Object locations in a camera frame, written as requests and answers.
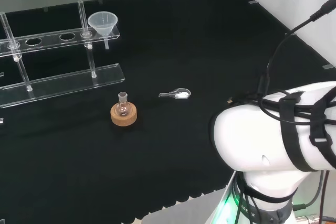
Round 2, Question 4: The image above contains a thin black cable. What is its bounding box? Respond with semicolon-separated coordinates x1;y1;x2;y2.
291;170;330;224

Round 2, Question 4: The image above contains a clear plastic funnel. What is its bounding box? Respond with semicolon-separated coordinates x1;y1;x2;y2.
87;11;119;50

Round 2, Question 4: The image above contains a black cable with plug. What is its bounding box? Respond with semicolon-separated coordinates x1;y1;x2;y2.
258;0;336;127

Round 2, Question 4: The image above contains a small round-bottom glass flask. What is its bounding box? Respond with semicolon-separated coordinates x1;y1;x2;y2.
115;91;132;117

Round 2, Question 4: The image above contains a clear acrylic funnel stand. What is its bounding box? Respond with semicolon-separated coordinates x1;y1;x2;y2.
0;0;126;109

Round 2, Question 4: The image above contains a glass weighing funnel with powder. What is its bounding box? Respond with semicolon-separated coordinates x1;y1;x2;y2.
158;88;192;101

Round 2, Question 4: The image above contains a cork ring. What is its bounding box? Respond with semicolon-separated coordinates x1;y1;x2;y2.
110;102;138;127

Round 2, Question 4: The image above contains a black bench cloth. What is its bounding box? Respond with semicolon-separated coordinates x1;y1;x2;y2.
0;0;336;221

